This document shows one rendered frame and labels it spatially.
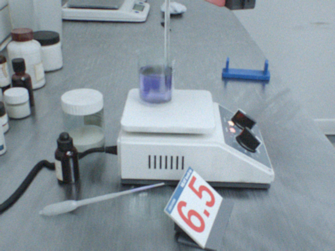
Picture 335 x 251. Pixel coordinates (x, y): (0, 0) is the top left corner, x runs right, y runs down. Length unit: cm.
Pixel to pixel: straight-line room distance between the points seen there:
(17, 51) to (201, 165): 45
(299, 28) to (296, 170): 155
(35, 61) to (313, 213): 57
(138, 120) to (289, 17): 163
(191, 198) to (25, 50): 48
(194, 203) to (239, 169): 8
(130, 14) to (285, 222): 93
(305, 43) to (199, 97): 160
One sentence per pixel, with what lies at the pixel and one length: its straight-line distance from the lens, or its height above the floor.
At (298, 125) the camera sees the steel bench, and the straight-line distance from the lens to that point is 76.
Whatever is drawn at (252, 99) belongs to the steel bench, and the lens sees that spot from 84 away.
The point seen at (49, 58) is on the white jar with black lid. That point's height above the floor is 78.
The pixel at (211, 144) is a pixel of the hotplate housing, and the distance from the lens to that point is 54.
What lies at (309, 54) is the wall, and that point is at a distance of 220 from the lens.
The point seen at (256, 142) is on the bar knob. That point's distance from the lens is 57.
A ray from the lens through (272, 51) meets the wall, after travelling 214.
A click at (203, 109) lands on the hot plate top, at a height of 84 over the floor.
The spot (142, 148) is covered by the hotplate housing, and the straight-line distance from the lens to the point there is 54.
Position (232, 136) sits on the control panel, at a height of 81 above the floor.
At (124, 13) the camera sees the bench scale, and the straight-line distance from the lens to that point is 134.
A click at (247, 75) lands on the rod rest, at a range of 93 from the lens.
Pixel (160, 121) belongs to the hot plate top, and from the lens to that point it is 54.
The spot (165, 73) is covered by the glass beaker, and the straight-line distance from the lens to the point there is 56.
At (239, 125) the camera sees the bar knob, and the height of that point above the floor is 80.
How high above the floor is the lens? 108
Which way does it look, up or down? 28 degrees down
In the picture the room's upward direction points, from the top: 1 degrees clockwise
